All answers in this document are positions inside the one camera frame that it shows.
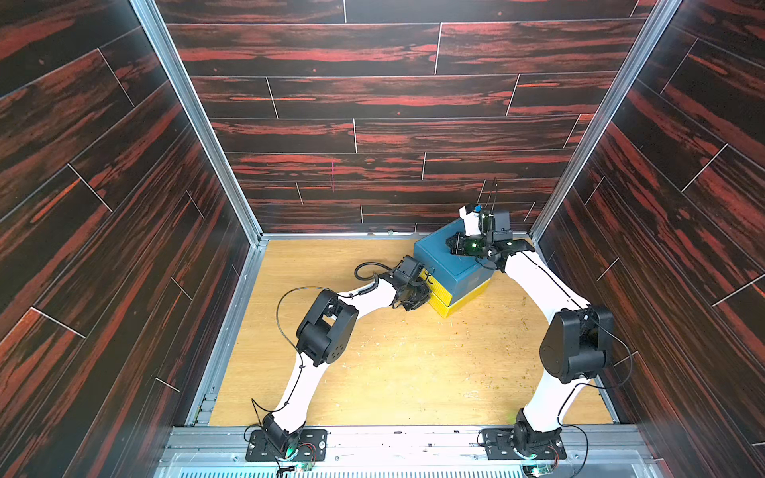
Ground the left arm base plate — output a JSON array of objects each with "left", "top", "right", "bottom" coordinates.
[{"left": 245, "top": 428, "right": 328, "bottom": 463}]

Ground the aluminium front rail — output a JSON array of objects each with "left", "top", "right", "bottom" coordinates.
[{"left": 155, "top": 424, "right": 668, "bottom": 477}]

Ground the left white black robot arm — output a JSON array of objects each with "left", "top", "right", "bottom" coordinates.
[{"left": 254, "top": 255, "right": 432, "bottom": 459}]

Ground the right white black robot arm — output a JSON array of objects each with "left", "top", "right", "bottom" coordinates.
[{"left": 445, "top": 233, "right": 617, "bottom": 459}]

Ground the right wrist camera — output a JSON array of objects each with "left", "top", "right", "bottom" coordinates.
[{"left": 459, "top": 204, "right": 513, "bottom": 242}]

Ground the teal yellow drawer cabinet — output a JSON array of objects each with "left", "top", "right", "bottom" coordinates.
[{"left": 414, "top": 219, "right": 495, "bottom": 318}]

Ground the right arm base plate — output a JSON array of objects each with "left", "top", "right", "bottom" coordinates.
[{"left": 477, "top": 424, "right": 567, "bottom": 461}]

